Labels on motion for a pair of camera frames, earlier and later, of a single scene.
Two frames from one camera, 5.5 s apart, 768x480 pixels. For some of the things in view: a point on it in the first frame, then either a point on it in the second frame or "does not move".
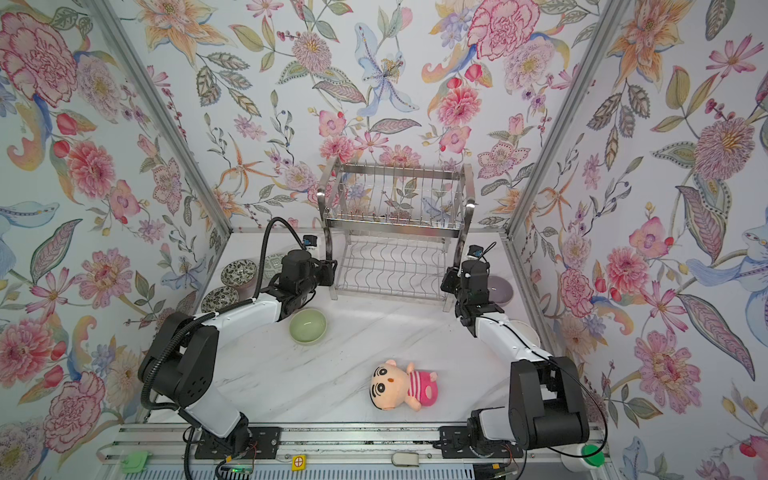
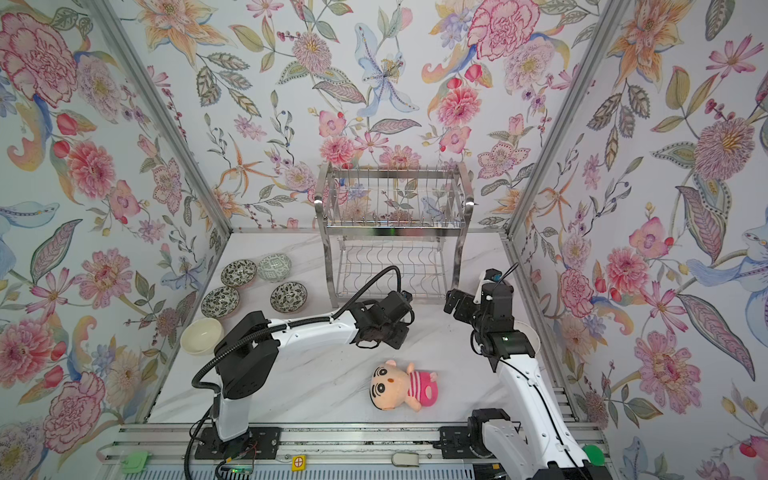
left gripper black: [325, 270] -> [403, 332]
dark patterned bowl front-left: [218, 299] does not move
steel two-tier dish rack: [392, 230] does not move
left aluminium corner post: [172, 118] does not move
